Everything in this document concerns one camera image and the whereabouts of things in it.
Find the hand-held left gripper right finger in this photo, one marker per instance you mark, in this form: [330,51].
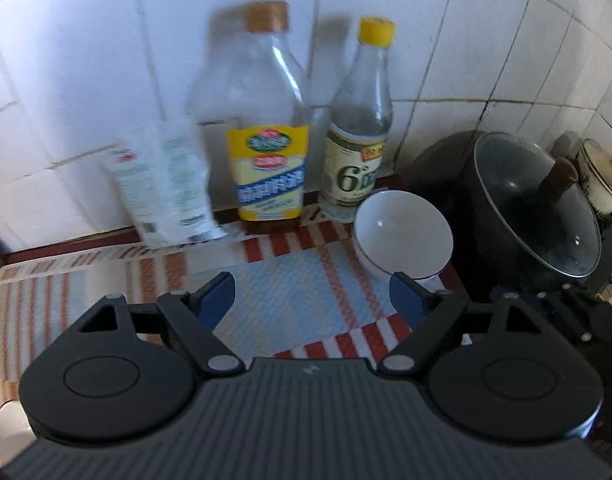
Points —
[408,300]

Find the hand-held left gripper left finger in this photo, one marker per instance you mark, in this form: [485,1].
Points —
[217,300]

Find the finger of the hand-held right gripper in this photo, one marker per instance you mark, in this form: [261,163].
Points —
[568,310]

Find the large white ribbed bowl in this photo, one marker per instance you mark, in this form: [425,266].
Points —
[403,232]

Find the striped table mat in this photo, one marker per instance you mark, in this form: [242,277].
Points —
[296,300]

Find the glass wok lid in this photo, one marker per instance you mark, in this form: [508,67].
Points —
[525,230]

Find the white salt bag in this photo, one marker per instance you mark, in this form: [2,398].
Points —
[171,195]

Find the black wok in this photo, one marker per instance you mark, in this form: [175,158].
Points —
[440,175]

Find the yellow label cooking wine bottle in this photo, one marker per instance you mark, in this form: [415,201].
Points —
[271,180]

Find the cream enamel pot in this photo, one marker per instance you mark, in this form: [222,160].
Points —
[600,180]

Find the white label vinegar bottle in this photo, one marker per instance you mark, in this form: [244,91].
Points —
[351,175]

